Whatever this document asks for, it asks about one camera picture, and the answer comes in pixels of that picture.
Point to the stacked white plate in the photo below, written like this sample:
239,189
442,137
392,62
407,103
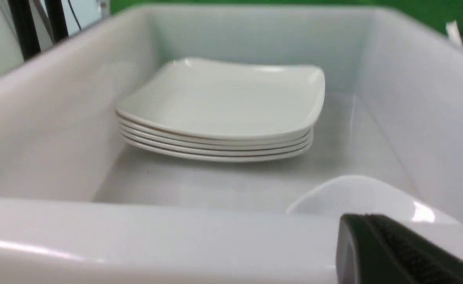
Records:
227,153
216,147
220,159
167,137

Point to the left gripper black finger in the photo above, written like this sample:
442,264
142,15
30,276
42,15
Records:
376,249

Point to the large white square rice plate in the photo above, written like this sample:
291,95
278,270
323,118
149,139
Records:
228,101

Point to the green backdrop cloth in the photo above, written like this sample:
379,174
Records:
434,13

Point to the top stacked white plate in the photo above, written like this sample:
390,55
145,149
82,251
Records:
167,137

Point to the white spoon upright handle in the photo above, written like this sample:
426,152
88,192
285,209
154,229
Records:
453,33

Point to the bottom stacked white plate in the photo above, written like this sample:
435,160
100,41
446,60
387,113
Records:
220,159

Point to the small white bowl in tub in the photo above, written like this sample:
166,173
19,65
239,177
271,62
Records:
366,195

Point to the large white plastic tub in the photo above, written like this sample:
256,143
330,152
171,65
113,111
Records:
79,206

